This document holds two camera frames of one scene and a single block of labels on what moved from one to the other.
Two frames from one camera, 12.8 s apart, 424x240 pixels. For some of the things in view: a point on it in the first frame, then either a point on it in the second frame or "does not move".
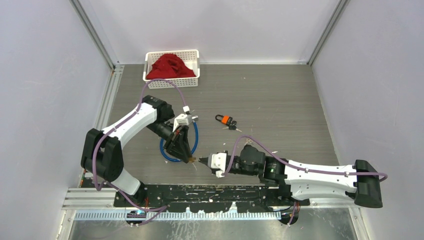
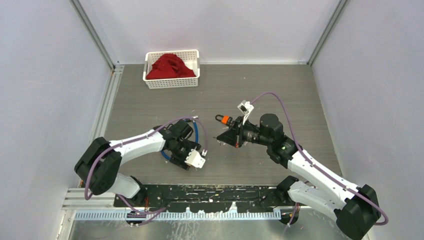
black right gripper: (204, 160) → (234, 135)
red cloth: (169, 66) does not move
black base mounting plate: (208, 197) does not move
